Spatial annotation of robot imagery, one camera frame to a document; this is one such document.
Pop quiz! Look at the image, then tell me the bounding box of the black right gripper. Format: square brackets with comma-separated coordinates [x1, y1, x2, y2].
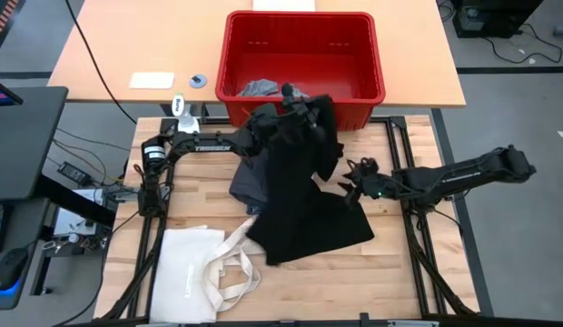
[337, 156, 400, 206]

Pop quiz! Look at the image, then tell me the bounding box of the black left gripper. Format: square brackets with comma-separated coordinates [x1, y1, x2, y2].
[262, 83, 331, 146]

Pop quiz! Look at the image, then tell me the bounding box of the black garment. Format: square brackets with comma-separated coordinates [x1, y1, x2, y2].
[245, 94, 376, 267]

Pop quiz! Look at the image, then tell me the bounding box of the dark grey garment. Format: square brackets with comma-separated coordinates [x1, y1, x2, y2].
[229, 149, 272, 214]

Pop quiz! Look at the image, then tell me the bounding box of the red plastic laundry bin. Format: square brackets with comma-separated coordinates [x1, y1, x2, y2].
[215, 11, 387, 132]

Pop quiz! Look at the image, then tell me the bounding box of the small light grey cloth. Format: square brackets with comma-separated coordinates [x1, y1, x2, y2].
[237, 78, 281, 98]
[278, 84, 311, 99]

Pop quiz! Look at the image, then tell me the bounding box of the white spray bottle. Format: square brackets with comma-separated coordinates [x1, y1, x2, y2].
[171, 94, 202, 134]

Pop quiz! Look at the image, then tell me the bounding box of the white rectangular pad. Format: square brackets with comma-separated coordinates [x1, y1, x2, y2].
[129, 72, 176, 90]

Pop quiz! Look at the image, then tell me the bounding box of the light orange desk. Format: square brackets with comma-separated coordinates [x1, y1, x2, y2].
[48, 0, 468, 109]

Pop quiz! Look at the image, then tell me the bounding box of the white canvas tote bag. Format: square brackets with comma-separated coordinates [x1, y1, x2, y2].
[148, 215, 265, 324]

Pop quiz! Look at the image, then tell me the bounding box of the black computer case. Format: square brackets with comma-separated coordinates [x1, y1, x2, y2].
[451, 0, 546, 40]

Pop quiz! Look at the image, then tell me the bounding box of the black power adapter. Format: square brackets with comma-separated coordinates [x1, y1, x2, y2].
[57, 162, 90, 185]

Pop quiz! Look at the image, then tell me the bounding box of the dark grey flat panel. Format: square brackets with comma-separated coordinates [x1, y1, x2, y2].
[0, 85, 69, 203]

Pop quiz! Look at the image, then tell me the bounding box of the computer monitor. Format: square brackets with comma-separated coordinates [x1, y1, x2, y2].
[0, 76, 25, 108]

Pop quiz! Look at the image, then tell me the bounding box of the orange black striped strip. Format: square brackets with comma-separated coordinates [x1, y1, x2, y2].
[0, 0, 20, 49]

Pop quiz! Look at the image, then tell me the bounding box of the black computer mouse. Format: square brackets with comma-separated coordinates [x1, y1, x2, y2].
[0, 247, 31, 292]

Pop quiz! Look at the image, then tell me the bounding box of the grey workstation desk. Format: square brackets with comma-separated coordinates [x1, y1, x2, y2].
[0, 199, 54, 314]

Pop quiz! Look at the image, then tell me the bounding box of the black aluminium rig frame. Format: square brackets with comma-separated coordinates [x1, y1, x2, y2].
[99, 115, 485, 327]

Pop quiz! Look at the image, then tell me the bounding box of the long black desk cable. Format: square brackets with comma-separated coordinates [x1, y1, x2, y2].
[64, 0, 138, 125]

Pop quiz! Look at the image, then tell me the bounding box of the black floor cable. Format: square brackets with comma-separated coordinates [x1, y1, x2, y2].
[483, 22, 563, 64]

